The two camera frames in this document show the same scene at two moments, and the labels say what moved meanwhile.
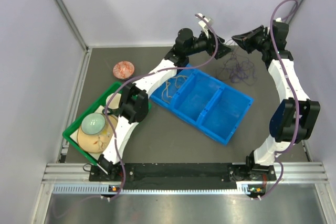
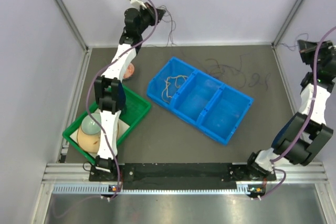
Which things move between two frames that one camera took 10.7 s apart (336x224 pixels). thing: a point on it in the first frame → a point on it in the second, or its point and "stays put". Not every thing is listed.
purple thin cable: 238,68 → 221,70
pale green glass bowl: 93,124 stays put
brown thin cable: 234,43 → 171,25
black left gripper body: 210,48 → 147,14
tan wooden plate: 96,144 stays put
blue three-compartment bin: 200,103 stays put
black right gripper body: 255,41 → 308,55
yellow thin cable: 168,83 stays put
